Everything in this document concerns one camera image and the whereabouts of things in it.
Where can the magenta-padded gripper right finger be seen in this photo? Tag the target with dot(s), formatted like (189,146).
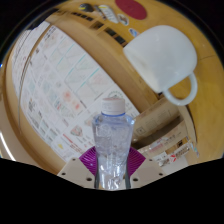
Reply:
(142,169)

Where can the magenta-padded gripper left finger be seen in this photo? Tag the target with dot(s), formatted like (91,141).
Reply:
(82,169)

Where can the clear white-capped water bottle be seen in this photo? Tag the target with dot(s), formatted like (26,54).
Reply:
(112,143)

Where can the brown cardboard box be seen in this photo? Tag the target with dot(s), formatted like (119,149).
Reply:
(163,133)

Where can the white mug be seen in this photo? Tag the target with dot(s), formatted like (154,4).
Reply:
(163,56)

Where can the flat round red coaster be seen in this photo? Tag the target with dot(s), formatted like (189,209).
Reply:
(131,8)

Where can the large wall map poster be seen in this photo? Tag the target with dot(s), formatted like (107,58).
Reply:
(60,90)

